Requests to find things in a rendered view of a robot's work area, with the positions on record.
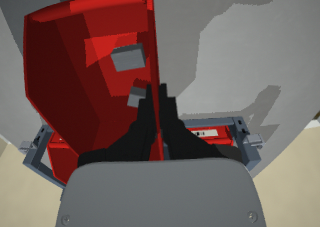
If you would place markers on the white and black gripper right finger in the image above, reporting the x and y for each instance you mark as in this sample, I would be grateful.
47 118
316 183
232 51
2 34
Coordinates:
185 144

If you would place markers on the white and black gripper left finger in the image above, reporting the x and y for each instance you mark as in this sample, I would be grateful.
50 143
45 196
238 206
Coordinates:
135 145

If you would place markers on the grey steel block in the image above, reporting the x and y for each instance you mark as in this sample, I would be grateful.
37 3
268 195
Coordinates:
128 57
135 94

